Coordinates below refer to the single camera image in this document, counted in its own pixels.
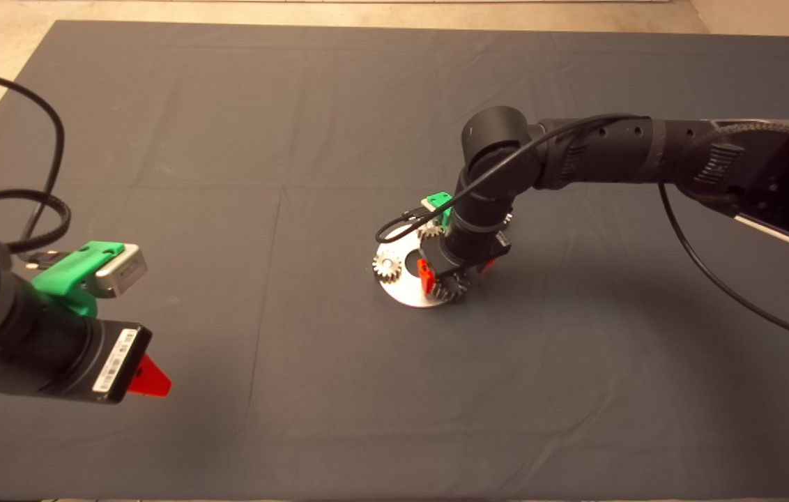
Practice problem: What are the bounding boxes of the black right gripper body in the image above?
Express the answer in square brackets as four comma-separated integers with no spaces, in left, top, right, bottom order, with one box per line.
[419,220,512,280]

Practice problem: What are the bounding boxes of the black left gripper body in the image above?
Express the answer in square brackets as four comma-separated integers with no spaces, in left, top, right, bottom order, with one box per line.
[0,289,153,405]

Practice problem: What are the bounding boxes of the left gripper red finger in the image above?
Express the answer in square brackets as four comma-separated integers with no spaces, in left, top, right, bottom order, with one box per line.
[126,353,172,398]

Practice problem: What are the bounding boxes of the large steel bevel gear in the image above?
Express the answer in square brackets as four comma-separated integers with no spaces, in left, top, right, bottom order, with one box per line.
[433,272,470,304]

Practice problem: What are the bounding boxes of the round metal plate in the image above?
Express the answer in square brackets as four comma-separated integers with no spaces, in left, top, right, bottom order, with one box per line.
[374,223,468,308]

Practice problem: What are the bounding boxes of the dark grey table cloth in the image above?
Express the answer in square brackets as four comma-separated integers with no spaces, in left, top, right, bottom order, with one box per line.
[0,20,789,501]

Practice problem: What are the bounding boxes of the green right camera mount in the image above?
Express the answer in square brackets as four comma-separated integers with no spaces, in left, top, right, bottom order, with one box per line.
[428,192,454,234]

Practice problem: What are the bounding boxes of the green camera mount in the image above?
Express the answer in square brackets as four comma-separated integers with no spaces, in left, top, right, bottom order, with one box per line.
[31,241,125,318]
[428,192,454,234]

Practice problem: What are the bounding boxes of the green left camera mount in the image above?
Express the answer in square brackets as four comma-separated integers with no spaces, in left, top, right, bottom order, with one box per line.
[31,241,125,318]

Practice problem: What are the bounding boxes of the silver left camera box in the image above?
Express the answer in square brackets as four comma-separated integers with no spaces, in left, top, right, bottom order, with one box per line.
[95,244,148,299]

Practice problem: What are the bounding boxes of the braided black cable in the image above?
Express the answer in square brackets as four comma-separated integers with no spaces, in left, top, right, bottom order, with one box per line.
[0,190,72,269]
[687,122,789,203]

